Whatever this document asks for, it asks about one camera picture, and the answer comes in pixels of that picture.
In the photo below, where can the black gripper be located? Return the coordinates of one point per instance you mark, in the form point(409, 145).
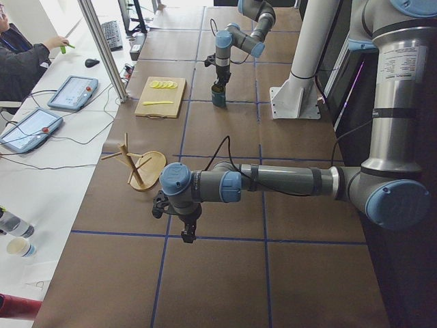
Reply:
point(188, 216)
point(222, 72)

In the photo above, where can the blue cup yellow inside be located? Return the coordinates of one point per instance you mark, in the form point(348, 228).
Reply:
point(218, 95)

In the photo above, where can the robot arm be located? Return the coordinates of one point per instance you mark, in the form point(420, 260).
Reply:
point(385, 186)
point(246, 34)

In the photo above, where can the wooden cup rack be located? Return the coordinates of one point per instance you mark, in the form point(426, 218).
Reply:
point(144, 168)

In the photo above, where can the paper cup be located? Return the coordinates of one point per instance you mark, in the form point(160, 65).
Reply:
point(21, 247)

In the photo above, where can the blue tape strip lengthwise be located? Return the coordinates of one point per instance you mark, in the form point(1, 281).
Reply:
point(179, 156)

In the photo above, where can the blue tape strip far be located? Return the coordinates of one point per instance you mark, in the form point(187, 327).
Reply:
point(265, 227)

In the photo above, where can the wooden cutting board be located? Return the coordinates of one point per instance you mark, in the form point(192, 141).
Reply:
point(161, 111)

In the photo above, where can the lemon slices row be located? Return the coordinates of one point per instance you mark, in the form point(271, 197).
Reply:
point(155, 84)

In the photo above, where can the white pillar with base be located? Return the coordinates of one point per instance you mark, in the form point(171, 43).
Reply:
point(297, 97)

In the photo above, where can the yellow toy knife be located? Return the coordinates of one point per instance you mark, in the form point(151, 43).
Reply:
point(158, 102)

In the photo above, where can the black box with label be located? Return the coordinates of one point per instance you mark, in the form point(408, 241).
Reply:
point(136, 44)

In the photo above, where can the black keyboard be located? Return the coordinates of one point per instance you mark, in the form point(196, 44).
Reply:
point(112, 35)

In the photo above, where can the black computer mouse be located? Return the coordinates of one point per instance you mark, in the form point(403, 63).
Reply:
point(89, 63)

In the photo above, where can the teach pendant far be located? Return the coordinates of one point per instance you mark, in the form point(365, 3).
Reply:
point(73, 93)

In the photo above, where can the teach pendant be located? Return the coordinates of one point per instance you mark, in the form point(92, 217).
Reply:
point(32, 131)
point(73, 93)

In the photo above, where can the clear water bottle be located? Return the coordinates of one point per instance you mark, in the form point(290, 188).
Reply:
point(14, 225)

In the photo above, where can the teach pendant near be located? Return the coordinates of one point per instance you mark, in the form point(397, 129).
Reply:
point(32, 131)

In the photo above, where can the person in dark jacket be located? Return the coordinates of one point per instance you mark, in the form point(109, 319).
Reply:
point(22, 63)

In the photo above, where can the aluminium frame post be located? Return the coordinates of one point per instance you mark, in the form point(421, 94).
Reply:
point(93, 23)

